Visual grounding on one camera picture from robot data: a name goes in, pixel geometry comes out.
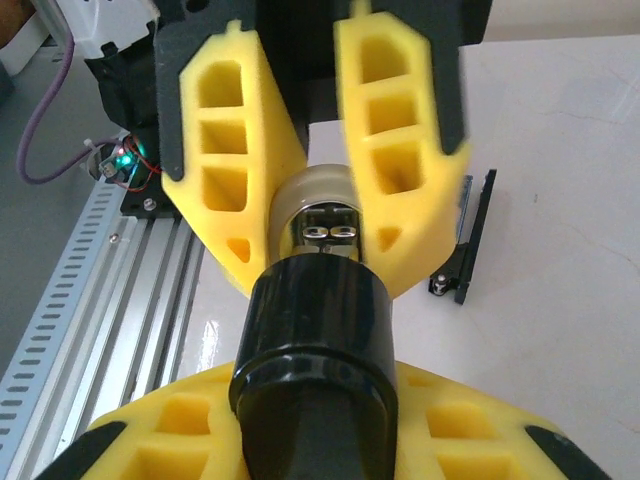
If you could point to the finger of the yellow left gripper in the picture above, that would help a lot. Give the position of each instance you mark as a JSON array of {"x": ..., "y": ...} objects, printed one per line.
[
  {"x": 395, "y": 125},
  {"x": 270, "y": 150}
]

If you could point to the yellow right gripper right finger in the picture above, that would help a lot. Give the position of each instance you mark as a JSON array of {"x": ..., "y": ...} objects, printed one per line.
[{"x": 480, "y": 405}]

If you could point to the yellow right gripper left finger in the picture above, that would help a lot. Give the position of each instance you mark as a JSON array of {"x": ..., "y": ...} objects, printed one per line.
[{"x": 200, "y": 395}]

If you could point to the grey and black stapler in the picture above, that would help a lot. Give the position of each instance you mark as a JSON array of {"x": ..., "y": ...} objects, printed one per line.
[{"x": 480, "y": 240}]

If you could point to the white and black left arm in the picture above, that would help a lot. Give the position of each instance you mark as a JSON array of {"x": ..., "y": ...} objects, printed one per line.
[{"x": 125, "y": 90}]

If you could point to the wide aluminium base rail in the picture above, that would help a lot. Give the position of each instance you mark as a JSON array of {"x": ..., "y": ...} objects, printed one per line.
[{"x": 145, "y": 280}]

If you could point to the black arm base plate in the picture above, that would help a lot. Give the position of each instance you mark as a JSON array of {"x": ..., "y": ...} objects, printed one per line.
[{"x": 135, "y": 205}]

